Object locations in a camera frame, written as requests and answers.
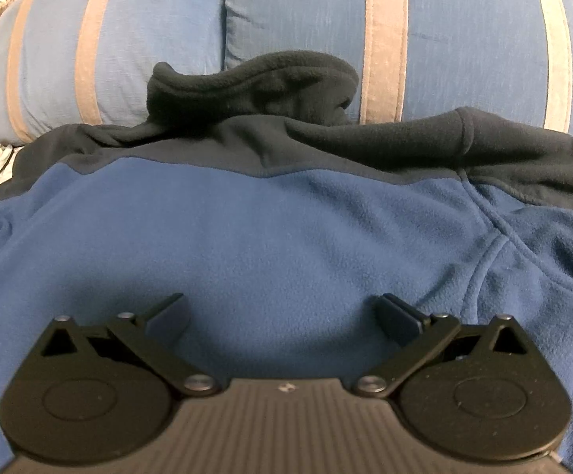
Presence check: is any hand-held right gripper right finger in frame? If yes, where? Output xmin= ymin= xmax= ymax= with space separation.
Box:
xmin=353 ymin=295 xmax=533 ymax=398

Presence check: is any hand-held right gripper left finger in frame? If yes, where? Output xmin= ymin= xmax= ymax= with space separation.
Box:
xmin=41 ymin=292 xmax=221 ymax=398

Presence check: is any blue and navy fleece jacket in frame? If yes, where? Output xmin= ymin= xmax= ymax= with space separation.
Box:
xmin=0 ymin=48 xmax=573 ymax=474

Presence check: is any blue pillow with tan stripes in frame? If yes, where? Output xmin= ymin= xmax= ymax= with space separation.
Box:
xmin=0 ymin=0 xmax=233 ymax=148
xmin=224 ymin=0 xmax=573 ymax=135

